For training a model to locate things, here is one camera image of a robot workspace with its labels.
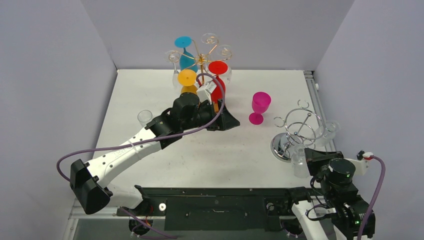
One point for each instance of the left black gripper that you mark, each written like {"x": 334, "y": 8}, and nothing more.
{"x": 225, "y": 121}

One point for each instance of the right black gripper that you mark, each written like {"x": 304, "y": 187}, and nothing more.
{"x": 318, "y": 158}

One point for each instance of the clear glass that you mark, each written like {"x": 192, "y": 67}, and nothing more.
{"x": 209, "y": 39}
{"x": 144, "y": 117}
{"x": 299, "y": 163}
{"x": 225, "y": 53}
{"x": 326, "y": 132}
{"x": 173, "y": 57}

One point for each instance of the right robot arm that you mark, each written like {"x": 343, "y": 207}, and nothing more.
{"x": 352, "y": 219}

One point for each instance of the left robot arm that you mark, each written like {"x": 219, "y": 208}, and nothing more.
{"x": 90, "y": 181}

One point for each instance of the pink plastic wine glass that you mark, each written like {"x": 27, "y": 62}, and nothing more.
{"x": 260, "y": 104}

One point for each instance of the red plastic wine glass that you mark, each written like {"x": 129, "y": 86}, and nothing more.
{"x": 218, "y": 68}

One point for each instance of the yellow plastic wine glass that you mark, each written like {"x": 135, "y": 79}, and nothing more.
{"x": 187, "y": 79}

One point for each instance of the blue plastic wine glass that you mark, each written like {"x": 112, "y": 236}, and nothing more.
{"x": 187, "y": 60}

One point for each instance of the clear glass on gold rack back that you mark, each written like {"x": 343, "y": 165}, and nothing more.
{"x": 209, "y": 39}

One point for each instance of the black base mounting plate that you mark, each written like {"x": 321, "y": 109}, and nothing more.
{"x": 220, "y": 209}

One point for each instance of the chrome wire glass rack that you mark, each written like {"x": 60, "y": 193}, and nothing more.
{"x": 298, "y": 127}

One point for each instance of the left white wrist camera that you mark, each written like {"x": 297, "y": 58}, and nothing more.
{"x": 205, "y": 91}

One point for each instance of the aluminium rail right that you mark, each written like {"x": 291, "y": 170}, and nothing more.
{"x": 314, "y": 95}

